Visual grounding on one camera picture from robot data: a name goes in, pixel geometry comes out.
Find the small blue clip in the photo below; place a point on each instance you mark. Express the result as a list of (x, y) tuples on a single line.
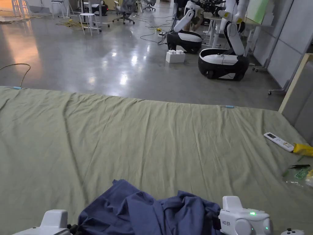
[(229, 107), (17, 88)]

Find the white hand controller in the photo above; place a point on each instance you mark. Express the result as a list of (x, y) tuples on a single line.
[(292, 232)]

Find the clear plastic bag green print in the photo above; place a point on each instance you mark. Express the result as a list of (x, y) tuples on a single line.
[(302, 176)]

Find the yellow bag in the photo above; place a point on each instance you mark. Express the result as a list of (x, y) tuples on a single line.
[(304, 148)]

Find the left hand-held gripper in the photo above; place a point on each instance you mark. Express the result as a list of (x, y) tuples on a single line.
[(52, 221)]

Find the power strip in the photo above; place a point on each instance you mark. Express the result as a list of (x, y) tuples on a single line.
[(161, 33)]

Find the white block-shaped box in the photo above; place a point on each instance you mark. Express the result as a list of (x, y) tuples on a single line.
[(174, 57)]

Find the bed with pale green sheet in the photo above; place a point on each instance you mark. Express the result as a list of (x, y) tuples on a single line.
[(151, 146)]

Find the white and black robot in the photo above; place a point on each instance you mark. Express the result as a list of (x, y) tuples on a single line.
[(187, 36), (222, 58)]

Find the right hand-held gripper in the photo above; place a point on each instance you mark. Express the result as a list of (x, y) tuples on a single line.
[(242, 222)]

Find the pale wooden frame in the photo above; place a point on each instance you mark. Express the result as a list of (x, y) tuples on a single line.
[(294, 80)]

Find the white desk behind robots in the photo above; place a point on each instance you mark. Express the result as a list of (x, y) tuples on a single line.
[(215, 29)]

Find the white remote control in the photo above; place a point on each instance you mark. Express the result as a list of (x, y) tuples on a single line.
[(278, 141)]

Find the dark blue shirt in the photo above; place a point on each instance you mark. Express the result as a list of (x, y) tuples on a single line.
[(137, 213)]

